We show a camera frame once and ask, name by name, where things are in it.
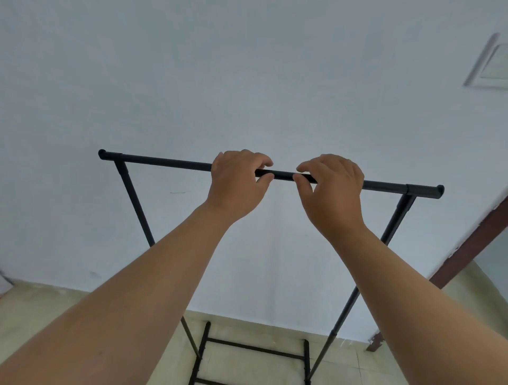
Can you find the person's left hand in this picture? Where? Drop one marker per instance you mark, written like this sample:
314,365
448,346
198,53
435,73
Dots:
230,186

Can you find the person's right hand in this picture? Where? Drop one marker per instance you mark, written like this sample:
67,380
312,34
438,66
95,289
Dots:
337,198

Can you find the person's right thumb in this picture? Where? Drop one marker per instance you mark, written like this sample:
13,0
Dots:
303,189

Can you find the person's right forearm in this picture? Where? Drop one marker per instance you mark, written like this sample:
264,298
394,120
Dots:
412,317

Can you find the white wall switch plate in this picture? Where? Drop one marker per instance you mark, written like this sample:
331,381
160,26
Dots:
490,63

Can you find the person's left forearm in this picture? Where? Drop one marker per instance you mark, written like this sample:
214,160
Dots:
131,293

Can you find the black metal clothes rack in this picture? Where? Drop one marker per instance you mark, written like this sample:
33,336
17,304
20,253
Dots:
166,162

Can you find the brown wooden door frame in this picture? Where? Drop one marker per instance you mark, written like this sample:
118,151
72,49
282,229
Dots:
468,246

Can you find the person's left thumb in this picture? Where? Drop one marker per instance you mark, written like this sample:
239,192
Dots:
266,179

